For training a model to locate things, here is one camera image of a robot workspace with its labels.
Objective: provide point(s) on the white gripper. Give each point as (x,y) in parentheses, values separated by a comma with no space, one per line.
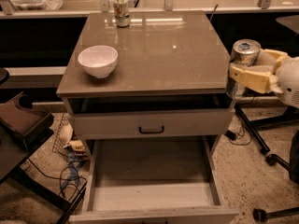
(289,79)

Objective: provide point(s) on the silver blue redbull can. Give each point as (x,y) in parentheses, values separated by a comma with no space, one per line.
(244,54)

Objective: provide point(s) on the closed grey top drawer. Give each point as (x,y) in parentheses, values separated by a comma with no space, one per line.
(176,123)

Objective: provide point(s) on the open grey middle drawer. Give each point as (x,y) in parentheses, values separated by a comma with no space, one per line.
(153,181)

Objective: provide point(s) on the black tripod leg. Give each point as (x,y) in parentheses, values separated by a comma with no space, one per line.
(264,148)

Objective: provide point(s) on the grey cabinet with glossy top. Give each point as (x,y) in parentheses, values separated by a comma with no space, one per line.
(167,61)

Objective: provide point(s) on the white ceramic bowl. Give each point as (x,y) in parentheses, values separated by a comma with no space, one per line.
(98,61)

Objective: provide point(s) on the dark brown chair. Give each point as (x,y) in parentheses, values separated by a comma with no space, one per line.
(23,131)

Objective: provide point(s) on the black drawer handle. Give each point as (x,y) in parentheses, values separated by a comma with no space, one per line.
(155,130)

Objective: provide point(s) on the wire mesh basket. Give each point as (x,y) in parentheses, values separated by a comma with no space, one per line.
(66,143)

